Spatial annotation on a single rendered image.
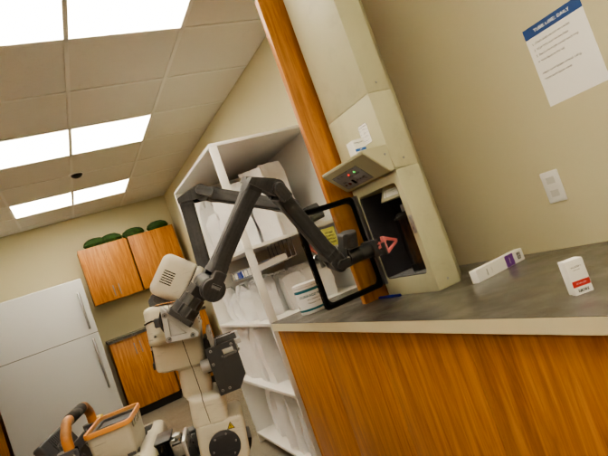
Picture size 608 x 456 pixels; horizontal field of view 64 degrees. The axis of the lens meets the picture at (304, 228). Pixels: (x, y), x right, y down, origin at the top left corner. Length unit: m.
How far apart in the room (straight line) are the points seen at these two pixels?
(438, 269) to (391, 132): 0.53
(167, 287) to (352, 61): 1.05
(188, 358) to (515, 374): 1.02
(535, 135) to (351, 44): 0.74
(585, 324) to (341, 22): 1.34
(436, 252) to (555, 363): 0.74
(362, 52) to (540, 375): 1.26
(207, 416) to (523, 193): 1.40
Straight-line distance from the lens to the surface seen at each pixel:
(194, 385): 1.77
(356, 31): 1.98
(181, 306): 1.55
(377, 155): 1.80
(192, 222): 2.02
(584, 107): 1.85
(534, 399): 1.36
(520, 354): 1.31
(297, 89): 2.19
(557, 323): 1.16
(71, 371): 6.31
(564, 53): 1.87
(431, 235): 1.86
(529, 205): 2.03
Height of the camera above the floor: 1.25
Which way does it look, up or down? 2 degrees up
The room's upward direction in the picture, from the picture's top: 20 degrees counter-clockwise
